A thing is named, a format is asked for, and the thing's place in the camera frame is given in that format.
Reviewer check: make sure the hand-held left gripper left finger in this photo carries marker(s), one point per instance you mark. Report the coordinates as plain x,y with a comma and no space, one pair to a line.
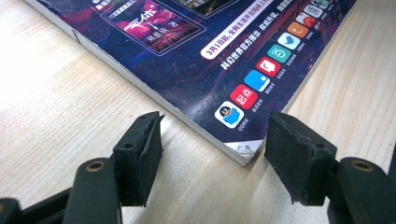
137,161

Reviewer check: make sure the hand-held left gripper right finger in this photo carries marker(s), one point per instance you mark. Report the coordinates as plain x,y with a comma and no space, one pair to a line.
300,161

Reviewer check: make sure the dark illustrated magazine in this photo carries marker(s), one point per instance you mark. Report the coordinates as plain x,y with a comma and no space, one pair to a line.
193,68

